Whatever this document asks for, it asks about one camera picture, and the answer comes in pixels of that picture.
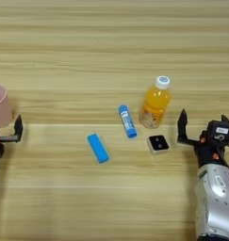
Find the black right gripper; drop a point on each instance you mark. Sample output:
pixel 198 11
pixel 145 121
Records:
pixel 213 150

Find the pink plastic cup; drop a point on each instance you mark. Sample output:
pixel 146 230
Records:
pixel 1 108

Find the orange juice bottle white cap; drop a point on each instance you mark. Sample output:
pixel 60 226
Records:
pixel 155 103

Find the blue glue stick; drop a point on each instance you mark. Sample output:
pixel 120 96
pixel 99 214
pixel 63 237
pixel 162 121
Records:
pixel 127 121

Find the blue bar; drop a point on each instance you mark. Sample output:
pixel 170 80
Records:
pixel 98 148

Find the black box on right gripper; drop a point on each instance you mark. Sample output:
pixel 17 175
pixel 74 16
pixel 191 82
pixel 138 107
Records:
pixel 220 131

